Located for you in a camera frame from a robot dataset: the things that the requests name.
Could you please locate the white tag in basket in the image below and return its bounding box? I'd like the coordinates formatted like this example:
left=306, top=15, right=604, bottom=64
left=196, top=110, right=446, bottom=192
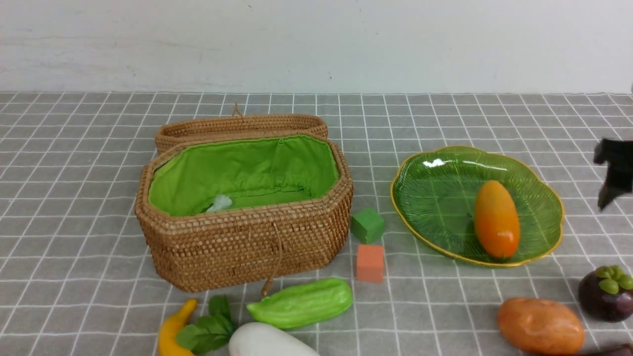
left=205, top=194, right=232, bottom=213

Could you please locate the green chayote squash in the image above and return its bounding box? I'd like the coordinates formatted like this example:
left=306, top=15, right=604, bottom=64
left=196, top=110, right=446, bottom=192
left=247, top=277, right=354, bottom=330

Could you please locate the woven rattan basket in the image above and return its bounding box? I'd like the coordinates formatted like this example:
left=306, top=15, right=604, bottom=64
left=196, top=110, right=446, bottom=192
left=134, top=131, right=354, bottom=292

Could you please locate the green glass leaf plate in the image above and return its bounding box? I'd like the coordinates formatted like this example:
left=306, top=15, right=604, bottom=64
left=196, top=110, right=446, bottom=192
left=390, top=146, right=565, bottom=268

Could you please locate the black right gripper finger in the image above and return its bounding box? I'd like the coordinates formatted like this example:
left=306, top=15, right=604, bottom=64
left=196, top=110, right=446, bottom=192
left=593, top=139, right=633, bottom=212

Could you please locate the orange foam cube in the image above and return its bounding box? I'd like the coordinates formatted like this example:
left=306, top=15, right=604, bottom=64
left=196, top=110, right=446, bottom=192
left=356, top=245, right=385, bottom=283

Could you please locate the orange-brown potato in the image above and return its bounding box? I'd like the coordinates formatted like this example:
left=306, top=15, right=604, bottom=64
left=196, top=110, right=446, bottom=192
left=497, top=298, right=586, bottom=355

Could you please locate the yellow banana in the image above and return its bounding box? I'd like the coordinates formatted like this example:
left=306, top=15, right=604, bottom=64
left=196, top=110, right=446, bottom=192
left=157, top=298, right=198, bottom=356

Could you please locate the orange yellow mango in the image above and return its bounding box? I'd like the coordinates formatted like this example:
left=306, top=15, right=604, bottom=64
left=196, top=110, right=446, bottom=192
left=473, top=180, right=520, bottom=261

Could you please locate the woven rattan basket lid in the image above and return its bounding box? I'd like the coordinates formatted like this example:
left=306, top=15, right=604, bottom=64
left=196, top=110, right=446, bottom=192
left=154, top=107, right=328, bottom=154

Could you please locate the white radish with leaves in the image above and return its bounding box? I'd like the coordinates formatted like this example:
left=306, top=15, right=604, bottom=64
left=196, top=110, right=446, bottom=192
left=176, top=295, right=318, bottom=356

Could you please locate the green foam cube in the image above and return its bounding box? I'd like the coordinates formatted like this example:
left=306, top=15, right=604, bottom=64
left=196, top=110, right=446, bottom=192
left=350, top=208, right=385, bottom=245

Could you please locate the purple mangosteen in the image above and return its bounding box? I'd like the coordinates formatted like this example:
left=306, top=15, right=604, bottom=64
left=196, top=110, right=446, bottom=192
left=577, top=265, right=633, bottom=323

